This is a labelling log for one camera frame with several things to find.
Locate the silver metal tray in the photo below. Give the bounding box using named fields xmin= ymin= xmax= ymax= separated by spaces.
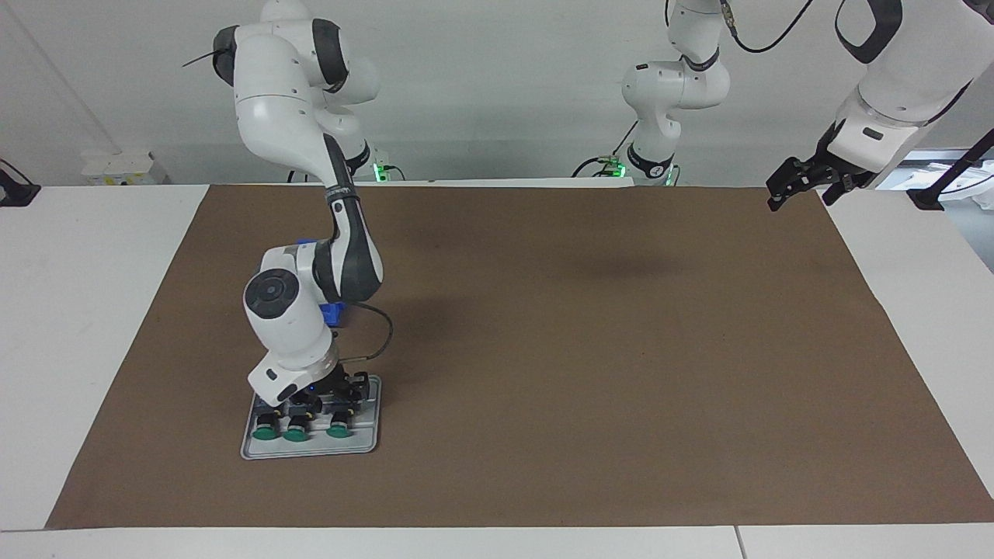
xmin=240 ymin=375 xmax=383 ymax=460

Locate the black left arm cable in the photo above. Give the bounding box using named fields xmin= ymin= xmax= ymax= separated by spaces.
xmin=718 ymin=0 xmax=815 ymax=55

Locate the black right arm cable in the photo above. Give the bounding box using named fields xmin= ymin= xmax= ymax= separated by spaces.
xmin=338 ymin=301 xmax=394 ymax=364

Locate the brown table mat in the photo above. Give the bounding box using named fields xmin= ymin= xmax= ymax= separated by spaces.
xmin=45 ymin=184 xmax=994 ymax=530

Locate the green push button switch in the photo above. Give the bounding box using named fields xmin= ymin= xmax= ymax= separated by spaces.
xmin=252 ymin=405 xmax=282 ymax=443
xmin=283 ymin=404 xmax=313 ymax=443
xmin=325 ymin=400 xmax=355 ymax=439

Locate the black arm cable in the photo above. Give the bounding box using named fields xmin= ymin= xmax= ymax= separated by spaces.
xmin=338 ymin=301 xmax=394 ymax=364
xmin=718 ymin=0 xmax=815 ymax=55

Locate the black table clamp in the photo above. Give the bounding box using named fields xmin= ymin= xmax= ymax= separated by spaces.
xmin=0 ymin=159 xmax=41 ymax=207

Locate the blue plastic storage bin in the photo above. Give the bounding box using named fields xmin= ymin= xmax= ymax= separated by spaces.
xmin=295 ymin=237 xmax=347 ymax=327

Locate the black angled stand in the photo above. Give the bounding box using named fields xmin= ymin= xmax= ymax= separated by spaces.
xmin=907 ymin=128 xmax=994 ymax=212

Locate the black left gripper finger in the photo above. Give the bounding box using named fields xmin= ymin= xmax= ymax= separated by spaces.
xmin=822 ymin=175 xmax=864 ymax=207
xmin=767 ymin=158 xmax=816 ymax=212

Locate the white power strip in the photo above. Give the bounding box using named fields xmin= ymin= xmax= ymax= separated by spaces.
xmin=82 ymin=150 xmax=168 ymax=186

